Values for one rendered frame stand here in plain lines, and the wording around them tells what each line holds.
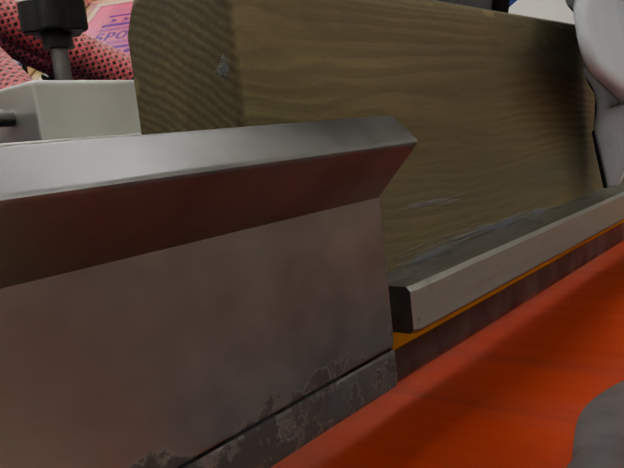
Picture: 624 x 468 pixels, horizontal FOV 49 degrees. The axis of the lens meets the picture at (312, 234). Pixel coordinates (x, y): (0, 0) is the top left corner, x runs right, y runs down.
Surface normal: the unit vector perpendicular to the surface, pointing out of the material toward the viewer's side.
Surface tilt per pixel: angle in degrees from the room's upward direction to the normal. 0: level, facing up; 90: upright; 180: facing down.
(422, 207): 90
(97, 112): 90
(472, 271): 90
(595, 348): 0
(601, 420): 10
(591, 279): 0
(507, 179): 90
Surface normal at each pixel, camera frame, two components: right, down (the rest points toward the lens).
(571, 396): -0.11, -0.98
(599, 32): 0.75, -0.14
